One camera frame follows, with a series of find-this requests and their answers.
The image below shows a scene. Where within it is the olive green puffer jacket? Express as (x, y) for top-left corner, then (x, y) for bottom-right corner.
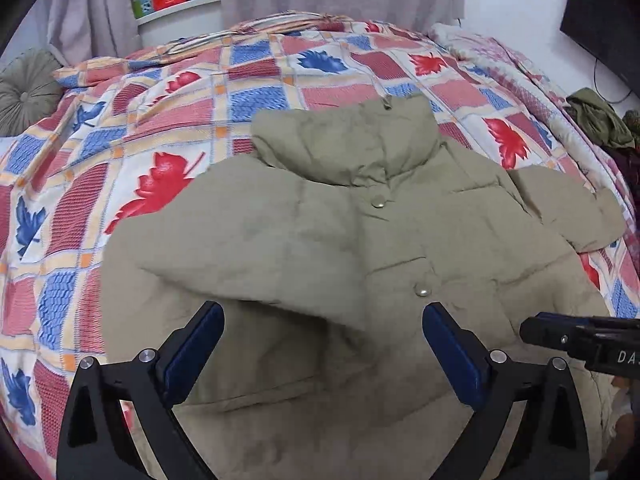
(100, 96), (626, 479)

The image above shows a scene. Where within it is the pink floral blanket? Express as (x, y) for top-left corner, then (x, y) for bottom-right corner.
(427, 23), (638, 238)

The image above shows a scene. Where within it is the dark maroon garment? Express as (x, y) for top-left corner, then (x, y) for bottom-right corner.
(605, 148), (640, 200)

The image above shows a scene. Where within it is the olive green garment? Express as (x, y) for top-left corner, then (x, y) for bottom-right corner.
(565, 88), (639, 148)

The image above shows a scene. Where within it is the leopard print garment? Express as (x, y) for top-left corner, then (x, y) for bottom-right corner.
(623, 110), (640, 138)

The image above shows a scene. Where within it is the leaf patterned patchwork quilt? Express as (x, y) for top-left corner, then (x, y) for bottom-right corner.
(0, 8), (640, 480)

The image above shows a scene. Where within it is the round green velvet cushion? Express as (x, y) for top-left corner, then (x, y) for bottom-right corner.
(1, 49), (63, 138)

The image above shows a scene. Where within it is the grey curtain left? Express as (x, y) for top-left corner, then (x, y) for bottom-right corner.
(47, 0), (142, 66)

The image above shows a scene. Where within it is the black cable on wall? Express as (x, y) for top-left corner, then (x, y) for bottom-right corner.
(592, 56), (634, 106)

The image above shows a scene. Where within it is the black wall television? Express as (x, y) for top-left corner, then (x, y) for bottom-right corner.
(560, 0), (639, 94)

